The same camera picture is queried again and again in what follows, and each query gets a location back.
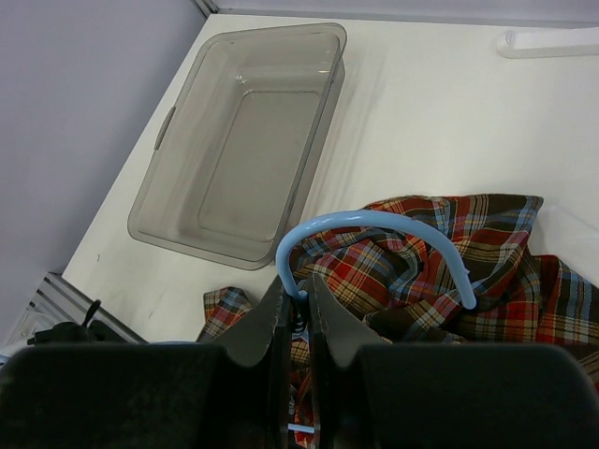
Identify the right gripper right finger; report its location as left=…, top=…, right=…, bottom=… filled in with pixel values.
left=308, top=276, right=598, bottom=448

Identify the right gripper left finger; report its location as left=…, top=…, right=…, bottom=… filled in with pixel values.
left=1, top=280, right=291, bottom=448

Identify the red plaid shirt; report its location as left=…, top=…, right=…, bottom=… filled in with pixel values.
left=199, top=195, right=598, bottom=448

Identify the light blue wire hanger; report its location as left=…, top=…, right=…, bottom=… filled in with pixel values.
left=274, top=210, right=479, bottom=434

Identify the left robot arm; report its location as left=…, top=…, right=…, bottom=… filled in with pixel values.
left=27, top=299, right=105, bottom=346

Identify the grey translucent plastic bin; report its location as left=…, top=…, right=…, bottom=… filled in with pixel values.
left=127, top=22, right=347, bottom=270

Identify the white clothes rack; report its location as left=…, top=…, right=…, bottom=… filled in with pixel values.
left=496, top=27, right=598, bottom=59

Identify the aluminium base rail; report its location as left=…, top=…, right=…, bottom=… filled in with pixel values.
left=7, top=272, right=146, bottom=346

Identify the left aluminium frame post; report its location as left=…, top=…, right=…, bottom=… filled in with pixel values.
left=192, top=0, right=220, bottom=17

